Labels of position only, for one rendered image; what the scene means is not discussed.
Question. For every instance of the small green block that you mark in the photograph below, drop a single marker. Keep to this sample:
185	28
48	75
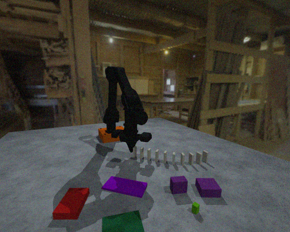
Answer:
195	208

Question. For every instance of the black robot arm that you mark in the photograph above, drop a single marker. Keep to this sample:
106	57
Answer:
133	106

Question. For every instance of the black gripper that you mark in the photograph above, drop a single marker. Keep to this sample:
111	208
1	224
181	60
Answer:
144	137

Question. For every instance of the green flat rectangular tile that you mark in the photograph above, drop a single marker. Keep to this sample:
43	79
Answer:
125	222

